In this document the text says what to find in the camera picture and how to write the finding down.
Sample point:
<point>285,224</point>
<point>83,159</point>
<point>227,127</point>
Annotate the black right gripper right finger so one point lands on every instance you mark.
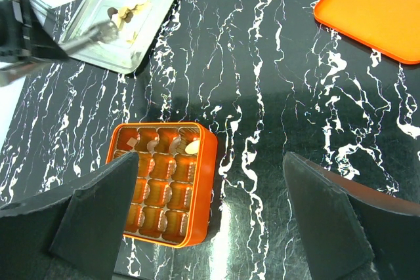
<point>348,230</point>

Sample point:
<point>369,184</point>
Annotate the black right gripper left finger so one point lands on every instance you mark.
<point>72,231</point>

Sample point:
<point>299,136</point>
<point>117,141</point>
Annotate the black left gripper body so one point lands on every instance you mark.
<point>23,37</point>

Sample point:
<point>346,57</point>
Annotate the silver metal tongs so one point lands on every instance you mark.
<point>104,32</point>

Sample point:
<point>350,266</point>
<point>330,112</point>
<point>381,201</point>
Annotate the dark square chocolate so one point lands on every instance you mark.
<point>131,143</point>

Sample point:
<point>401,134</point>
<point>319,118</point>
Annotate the dark round chocolate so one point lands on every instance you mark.
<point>151,145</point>

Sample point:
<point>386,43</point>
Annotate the dark shell chocolate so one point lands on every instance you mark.
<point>174,145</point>

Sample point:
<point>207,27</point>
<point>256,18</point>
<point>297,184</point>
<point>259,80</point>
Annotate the white oval chocolate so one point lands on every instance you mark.
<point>193,147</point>

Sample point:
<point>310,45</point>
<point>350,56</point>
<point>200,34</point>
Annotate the orange chocolate box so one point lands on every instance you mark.
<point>171,203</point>

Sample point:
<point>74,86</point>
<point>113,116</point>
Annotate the silver metal tray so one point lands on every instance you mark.
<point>137,25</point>

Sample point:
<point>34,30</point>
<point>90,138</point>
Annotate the orange box lid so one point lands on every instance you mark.
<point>389,26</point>

